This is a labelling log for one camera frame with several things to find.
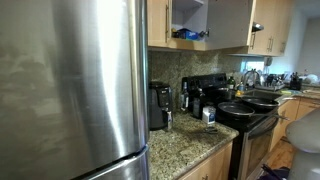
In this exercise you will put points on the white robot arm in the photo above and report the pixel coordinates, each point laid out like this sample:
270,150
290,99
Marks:
304,135

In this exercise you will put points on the clear glass bottle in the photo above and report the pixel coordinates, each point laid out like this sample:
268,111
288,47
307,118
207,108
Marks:
184,97

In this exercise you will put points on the dark glass bottle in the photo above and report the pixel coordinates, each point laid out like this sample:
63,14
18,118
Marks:
198,103

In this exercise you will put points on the blue box in cabinet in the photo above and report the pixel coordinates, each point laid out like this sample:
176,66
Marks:
187,34

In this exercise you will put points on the green dish soap bottle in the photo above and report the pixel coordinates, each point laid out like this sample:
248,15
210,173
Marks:
231,83

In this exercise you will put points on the lower wooden counter cabinet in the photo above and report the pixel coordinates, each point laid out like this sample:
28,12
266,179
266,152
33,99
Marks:
215,167

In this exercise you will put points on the white salt container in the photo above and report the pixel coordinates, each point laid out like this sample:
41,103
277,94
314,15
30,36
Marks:
208,114

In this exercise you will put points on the black scissors on counter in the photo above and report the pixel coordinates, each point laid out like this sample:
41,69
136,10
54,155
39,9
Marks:
211,130

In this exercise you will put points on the near black frying pan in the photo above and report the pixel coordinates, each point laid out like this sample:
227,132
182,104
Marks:
241,111

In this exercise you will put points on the black frying pan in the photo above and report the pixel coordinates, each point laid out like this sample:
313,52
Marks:
263,103
241,111

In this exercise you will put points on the stainless steel refrigerator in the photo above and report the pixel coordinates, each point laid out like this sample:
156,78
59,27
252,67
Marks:
73,90

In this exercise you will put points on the kitchen sink faucet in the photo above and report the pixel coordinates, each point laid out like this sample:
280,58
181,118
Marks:
252,78

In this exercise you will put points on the far black frying pan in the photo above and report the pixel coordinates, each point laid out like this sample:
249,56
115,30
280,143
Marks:
263,103

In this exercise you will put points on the black electric stove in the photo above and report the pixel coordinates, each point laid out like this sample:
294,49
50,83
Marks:
251,146

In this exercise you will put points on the stainless range hood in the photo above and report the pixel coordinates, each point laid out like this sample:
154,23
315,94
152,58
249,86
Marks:
257,27

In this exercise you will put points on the far lower wooden cabinets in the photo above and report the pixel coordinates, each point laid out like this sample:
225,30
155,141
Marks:
293,108

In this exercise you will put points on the wooden cabinets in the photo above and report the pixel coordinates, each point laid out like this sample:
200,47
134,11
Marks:
275,16
293,108

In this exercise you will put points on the black knife block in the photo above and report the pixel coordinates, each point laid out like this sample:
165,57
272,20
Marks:
295,81

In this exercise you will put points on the far upper wooden cabinets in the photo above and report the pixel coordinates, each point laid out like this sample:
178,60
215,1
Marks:
275,16

